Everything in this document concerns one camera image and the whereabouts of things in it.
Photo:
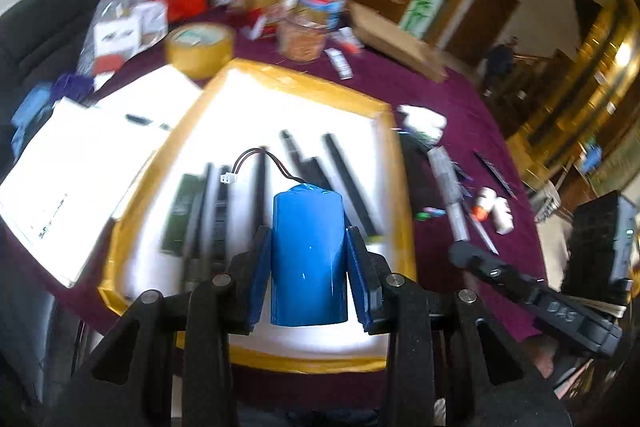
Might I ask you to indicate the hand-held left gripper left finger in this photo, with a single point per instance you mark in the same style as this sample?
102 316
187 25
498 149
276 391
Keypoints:
260 277

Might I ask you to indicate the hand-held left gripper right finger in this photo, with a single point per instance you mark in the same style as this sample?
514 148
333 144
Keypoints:
357 277

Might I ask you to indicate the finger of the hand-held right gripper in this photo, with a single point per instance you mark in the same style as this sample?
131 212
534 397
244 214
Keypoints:
480 264

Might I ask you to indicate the blue battery pack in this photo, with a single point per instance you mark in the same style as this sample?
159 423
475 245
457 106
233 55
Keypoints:
307 257

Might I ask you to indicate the black plastic bar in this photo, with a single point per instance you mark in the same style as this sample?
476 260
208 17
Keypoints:
295 152
262 187
220 222
200 207
350 187

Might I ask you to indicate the green circuit board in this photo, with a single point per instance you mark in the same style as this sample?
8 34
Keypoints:
180 217

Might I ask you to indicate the black marker with green cap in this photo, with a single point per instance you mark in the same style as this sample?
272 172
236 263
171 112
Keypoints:
417 177

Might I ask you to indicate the white tray with yellow edge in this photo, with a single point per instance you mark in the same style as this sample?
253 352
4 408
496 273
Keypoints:
240 117

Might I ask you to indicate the thin metal blade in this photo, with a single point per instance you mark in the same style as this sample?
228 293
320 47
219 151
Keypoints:
482 232

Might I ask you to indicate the white bottle with orange cap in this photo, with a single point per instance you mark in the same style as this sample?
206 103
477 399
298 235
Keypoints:
484 199

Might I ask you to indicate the small pink blue pen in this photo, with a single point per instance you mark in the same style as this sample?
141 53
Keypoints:
436 212

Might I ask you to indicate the black box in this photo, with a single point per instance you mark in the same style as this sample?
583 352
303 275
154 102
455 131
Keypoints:
595 237

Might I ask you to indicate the silver metal rod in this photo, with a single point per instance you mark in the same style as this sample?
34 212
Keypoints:
447 187

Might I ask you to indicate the dark thin strip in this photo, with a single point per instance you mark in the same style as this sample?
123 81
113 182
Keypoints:
495 174

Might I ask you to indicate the crumpled white tissue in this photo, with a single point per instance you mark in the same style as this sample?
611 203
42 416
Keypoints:
422 117

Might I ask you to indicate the black pen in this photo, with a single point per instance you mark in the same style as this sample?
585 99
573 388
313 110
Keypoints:
140 119

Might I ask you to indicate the open white notebook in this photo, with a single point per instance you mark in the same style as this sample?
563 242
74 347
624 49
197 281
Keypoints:
75 167

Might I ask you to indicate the golden stair railing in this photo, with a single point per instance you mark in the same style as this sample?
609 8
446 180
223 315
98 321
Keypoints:
600 72

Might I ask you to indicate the yellow tape roll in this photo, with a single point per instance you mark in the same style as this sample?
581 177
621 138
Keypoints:
200 57

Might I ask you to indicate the small red white tube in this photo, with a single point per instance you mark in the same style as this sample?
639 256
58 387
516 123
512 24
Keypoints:
350 41

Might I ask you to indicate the orange snack jar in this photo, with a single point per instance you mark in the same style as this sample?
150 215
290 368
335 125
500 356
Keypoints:
302 42

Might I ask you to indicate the flat cardboard box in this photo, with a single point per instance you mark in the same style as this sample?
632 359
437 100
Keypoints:
395 39

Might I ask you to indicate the red and white carton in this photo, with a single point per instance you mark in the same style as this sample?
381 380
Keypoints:
260 24

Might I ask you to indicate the wooden door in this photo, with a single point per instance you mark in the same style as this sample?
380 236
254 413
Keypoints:
480 7

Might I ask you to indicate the purple pouch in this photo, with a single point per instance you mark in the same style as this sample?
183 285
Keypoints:
72 84

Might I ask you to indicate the blue label jar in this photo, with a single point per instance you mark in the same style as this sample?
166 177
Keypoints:
325 9

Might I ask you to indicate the white box with red label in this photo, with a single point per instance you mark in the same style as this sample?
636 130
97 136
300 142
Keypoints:
117 37

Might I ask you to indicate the blue packet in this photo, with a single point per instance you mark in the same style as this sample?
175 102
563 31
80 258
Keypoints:
32 107

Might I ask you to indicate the black sofa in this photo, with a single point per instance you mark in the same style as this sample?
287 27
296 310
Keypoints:
30 32

